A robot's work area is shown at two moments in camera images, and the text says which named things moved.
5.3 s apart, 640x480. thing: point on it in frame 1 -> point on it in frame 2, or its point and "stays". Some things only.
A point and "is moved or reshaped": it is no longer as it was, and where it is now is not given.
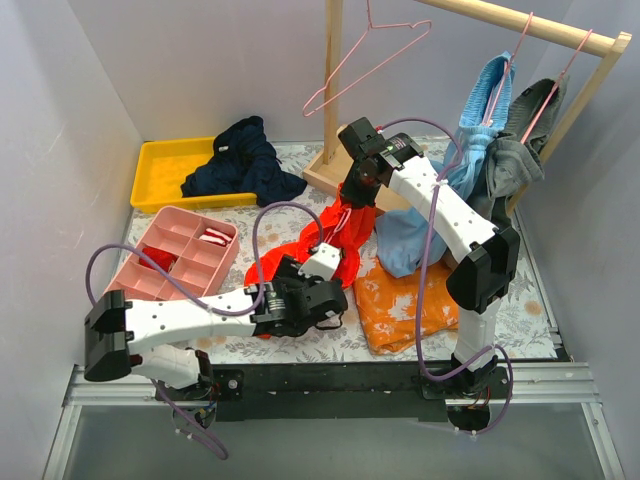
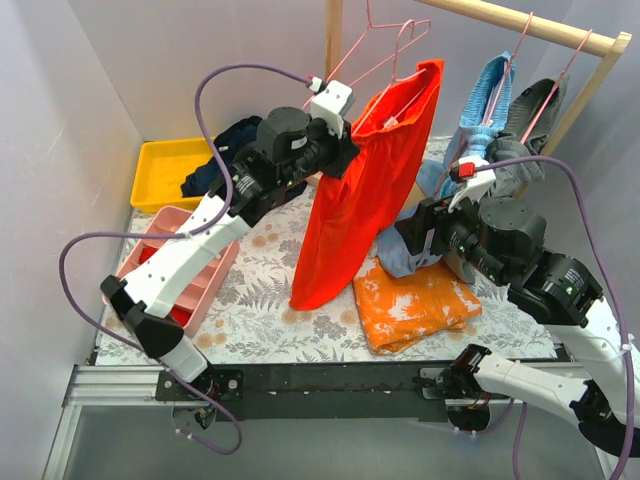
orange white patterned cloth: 389,307 stays
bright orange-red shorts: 342,227 is moved or reshaped
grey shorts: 515,156 stays
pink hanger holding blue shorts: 503,77 stays
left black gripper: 288,270 -> 343,155
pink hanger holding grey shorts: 558,82 stays
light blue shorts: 401,232 stays
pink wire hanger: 375,67 stays
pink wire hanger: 338,229 -> 392,121
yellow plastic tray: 162,168 stays
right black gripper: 358,191 -> 417,228
